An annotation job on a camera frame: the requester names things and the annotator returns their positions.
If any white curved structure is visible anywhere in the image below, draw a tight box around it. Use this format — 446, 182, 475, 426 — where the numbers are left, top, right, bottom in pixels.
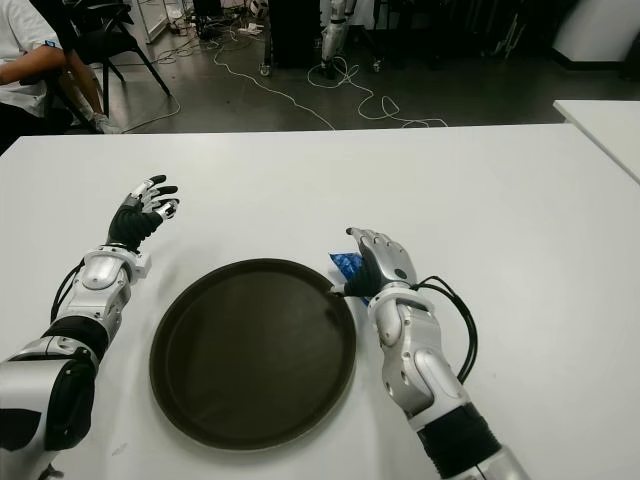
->
552, 0, 640, 64

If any blue Oreo cookie packet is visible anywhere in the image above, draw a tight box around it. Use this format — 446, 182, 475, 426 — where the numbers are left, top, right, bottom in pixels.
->
328, 251, 371, 307

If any seated person in white shirt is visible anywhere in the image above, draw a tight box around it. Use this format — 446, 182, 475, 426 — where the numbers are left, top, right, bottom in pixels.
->
0, 0, 69, 151

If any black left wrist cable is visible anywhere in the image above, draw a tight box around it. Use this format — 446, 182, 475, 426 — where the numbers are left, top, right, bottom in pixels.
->
51, 264, 86, 321

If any silver humanoid robot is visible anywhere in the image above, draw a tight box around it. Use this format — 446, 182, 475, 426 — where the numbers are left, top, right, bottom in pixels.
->
319, 0, 351, 76

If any white side table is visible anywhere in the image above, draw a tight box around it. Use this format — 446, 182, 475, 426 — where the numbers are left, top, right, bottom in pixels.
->
553, 98, 640, 184

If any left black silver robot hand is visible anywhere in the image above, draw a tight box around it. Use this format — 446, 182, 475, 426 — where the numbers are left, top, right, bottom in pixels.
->
107, 174, 181, 251

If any white framed panel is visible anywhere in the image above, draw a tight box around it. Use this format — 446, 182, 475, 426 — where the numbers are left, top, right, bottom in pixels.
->
137, 0, 171, 44

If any white floor cable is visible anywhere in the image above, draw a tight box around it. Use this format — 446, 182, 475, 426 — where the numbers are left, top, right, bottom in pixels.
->
214, 29, 449, 130

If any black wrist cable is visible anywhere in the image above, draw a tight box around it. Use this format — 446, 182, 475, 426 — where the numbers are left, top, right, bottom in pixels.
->
51, 264, 86, 321
412, 276, 479, 384

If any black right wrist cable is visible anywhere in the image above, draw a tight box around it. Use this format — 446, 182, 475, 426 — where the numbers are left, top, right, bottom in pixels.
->
412, 276, 479, 384

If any black chair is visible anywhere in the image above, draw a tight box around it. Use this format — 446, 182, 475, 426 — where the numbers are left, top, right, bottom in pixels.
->
64, 0, 172, 101

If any round dark brown tray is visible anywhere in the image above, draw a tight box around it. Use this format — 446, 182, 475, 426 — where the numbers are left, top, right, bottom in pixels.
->
148, 257, 358, 450

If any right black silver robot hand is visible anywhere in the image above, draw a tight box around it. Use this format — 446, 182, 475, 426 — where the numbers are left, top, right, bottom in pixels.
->
330, 227, 420, 299

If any black cabinet on casters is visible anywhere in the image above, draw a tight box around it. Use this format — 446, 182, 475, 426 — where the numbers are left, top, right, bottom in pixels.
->
259, 0, 326, 76

